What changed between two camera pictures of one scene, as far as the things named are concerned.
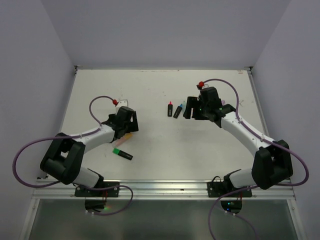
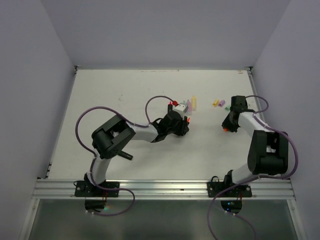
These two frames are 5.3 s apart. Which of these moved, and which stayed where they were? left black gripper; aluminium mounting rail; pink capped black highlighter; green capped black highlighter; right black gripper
Moved: right black gripper; left black gripper
Stayed: pink capped black highlighter; green capped black highlighter; aluminium mounting rail
